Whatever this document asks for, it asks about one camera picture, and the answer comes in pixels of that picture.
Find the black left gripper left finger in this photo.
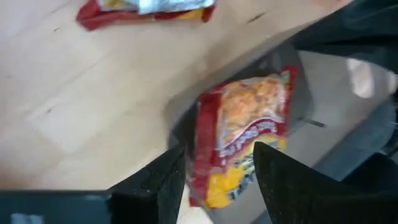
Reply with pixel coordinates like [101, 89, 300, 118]
[107, 143, 187, 224]

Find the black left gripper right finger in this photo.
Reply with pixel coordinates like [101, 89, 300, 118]
[253, 141, 398, 224]

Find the red Maruchan noodle pack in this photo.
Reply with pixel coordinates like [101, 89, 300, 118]
[186, 65, 299, 209]
[76, 0, 216, 31]

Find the dark grey left bin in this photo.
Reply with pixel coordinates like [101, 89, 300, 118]
[164, 40, 315, 224]

